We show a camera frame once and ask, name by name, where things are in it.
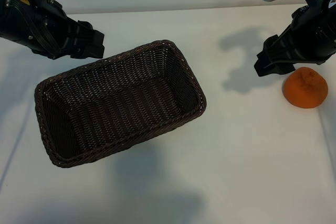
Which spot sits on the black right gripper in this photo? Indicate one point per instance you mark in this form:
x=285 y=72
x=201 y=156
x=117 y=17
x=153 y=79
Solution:
x=302 y=43

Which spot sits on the orange fruit with knobby top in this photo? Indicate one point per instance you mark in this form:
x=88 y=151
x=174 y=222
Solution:
x=304 y=93

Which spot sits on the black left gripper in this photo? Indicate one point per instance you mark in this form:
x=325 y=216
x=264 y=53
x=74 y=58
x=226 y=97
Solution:
x=68 y=33

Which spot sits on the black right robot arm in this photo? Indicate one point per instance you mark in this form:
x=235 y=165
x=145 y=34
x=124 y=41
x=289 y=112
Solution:
x=331 y=30

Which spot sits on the dark brown woven basket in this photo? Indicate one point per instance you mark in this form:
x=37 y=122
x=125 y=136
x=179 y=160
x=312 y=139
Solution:
x=118 y=103

